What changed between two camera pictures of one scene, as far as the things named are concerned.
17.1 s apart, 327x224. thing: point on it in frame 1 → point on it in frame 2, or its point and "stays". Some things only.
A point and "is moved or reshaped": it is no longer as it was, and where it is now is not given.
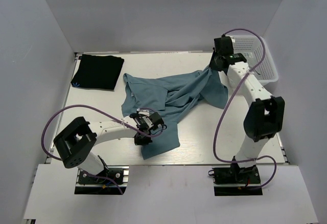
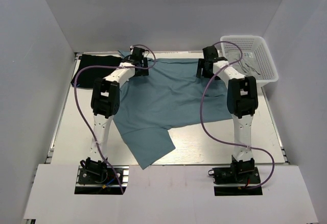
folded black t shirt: (98, 72) stays
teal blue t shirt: (169, 97) is moved or reshaped
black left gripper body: (141, 138) → (141, 68)
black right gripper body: (214, 62) → (204, 69)
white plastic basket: (251, 48) stays
